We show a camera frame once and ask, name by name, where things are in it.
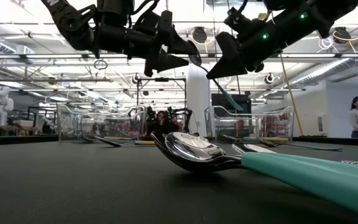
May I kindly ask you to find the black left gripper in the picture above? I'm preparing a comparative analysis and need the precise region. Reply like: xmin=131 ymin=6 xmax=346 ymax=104
xmin=99 ymin=11 xmax=200 ymax=78

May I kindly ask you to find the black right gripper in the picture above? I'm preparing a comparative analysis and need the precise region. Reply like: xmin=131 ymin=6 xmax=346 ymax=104
xmin=206 ymin=9 xmax=315 ymax=80

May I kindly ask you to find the small spoon teal handle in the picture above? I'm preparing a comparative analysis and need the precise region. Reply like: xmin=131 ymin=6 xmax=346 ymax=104
xmin=188 ymin=54 xmax=245 ymax=112

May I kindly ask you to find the spoon with teal handle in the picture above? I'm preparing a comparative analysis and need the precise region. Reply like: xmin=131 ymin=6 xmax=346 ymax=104
xmin=218 ymin=134 xmax=262 ymax=144

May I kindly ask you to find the fork with teal handle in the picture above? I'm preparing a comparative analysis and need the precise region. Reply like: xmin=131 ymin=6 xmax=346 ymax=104
xmin=231 ymin=142 xmax=278 ymax=156

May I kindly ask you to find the white square column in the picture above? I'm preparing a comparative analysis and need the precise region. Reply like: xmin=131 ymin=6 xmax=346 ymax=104
xmin=186 ymin=63 xmax=211 ymax=138

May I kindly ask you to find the black monitor screen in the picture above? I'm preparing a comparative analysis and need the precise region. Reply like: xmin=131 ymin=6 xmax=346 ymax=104
xmin=211 ymin=93 xmax=252 ymax=121

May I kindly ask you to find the seated person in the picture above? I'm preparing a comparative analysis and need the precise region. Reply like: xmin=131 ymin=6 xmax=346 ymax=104
xmin=154 ymin=110 xmax=180 ymax=135

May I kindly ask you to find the clear plastic bin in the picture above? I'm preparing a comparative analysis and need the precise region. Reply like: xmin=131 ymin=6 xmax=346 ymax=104
xmin=56 ymin=104 xmax=148 ymax=142
xmin=204 ymin=106 xmax=295 ymax=142

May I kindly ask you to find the black rig frame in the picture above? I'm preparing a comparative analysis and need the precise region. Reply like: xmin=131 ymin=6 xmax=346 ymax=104
xmin=136 ymin=77 xmax=187 ymax=125

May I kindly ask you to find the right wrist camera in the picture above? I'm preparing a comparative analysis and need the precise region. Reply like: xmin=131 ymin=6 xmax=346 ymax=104
xmin=224 ymin=6 xmax=262 ymax=34

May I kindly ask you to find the yellow hanging cable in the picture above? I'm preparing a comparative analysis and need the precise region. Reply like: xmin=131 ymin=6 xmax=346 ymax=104
xmin=279 ymin=54 xmax=305 ymax=137

